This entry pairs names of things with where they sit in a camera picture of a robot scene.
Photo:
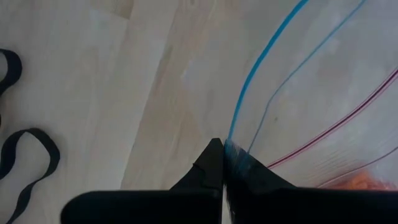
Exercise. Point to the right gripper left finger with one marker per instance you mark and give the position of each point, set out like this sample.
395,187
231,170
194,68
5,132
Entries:
140,208

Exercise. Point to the clear plastic zip bag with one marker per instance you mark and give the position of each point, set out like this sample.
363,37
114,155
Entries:
311,93

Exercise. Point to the orange rubber bands bunch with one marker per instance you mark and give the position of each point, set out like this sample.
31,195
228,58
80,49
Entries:
360,183

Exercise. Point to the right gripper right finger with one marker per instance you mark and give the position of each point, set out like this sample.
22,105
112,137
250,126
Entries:
280,208

